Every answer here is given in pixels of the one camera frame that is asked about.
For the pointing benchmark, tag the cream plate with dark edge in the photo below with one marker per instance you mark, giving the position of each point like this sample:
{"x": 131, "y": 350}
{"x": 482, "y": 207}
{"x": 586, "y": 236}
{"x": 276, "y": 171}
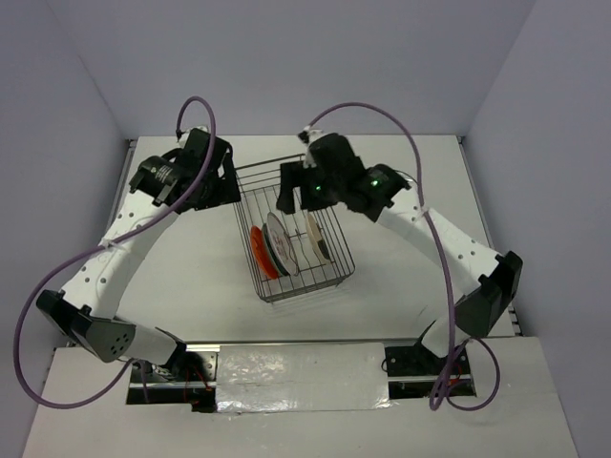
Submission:
{"x": 316, "y": 239}

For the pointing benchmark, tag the silver foil covered panel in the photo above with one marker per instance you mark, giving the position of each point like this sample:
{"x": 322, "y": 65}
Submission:
{"x": 301, "y": 378}

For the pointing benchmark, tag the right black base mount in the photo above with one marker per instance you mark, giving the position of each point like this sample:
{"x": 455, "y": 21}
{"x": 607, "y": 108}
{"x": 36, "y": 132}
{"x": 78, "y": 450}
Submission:
{"x": 412, "y": 370}

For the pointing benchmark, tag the white plate with pink pattern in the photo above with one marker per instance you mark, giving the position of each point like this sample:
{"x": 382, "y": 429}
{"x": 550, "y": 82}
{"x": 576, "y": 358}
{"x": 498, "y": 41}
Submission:
{"x": 281, "y": 245}

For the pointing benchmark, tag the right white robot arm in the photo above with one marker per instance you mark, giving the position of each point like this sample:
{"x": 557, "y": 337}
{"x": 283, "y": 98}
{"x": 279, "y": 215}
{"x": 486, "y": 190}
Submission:
{"x": 480, "y": 281}

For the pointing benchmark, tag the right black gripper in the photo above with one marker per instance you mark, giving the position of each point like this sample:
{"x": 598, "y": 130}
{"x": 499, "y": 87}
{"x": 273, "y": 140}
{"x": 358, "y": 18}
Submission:
{"x": 295, "y": 174}

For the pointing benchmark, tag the orange plate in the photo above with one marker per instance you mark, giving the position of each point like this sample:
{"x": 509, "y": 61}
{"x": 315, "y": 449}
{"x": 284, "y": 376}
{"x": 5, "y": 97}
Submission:
{"x": 260, "y": 254}

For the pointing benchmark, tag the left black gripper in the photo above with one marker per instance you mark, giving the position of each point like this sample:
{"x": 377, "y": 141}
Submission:
{"x": 224, "y": 190}

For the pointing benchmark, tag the metal wire dish rack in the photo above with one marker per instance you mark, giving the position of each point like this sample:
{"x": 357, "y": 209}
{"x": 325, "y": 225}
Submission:
{"x": 259, "y": 183}

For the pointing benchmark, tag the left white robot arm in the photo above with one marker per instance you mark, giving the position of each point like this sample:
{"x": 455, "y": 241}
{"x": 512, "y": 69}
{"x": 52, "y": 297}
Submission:
{"x": 197, "y": 175}

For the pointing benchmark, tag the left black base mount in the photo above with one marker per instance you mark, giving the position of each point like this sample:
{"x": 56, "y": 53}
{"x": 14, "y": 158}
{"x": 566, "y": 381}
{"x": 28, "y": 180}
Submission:
{"x": 193, "y": 384}

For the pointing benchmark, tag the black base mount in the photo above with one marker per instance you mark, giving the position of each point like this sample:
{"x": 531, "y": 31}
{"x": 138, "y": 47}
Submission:
{"x": 412, "y": 370}
{"x": 193, "y": 384}

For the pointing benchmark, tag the green rimmed white plate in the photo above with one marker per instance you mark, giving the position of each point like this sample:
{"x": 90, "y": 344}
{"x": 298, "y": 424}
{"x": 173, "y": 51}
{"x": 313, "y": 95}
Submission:
{"x": 269, "y": 251}

